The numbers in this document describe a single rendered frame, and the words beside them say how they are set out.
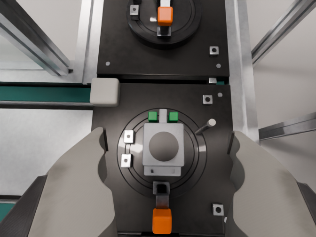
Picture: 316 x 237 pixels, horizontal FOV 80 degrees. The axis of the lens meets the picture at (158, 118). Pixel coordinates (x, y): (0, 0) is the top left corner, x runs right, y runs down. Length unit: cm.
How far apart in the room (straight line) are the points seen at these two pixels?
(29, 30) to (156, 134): 22
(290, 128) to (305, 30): 36
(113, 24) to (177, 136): 28
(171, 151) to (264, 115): 34
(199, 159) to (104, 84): 19
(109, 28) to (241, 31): 25
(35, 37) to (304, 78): 55
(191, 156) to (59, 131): 26
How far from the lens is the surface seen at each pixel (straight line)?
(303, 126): 32
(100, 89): 33
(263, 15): 63
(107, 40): 39
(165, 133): 19
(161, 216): 22
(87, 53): 41
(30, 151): 44
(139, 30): 37
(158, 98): 33
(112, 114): 33
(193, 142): 30
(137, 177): 30
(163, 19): 28
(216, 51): 37
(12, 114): 48
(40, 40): 34
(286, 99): 54
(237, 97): 37
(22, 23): 32
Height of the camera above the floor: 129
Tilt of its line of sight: 78 degrees down
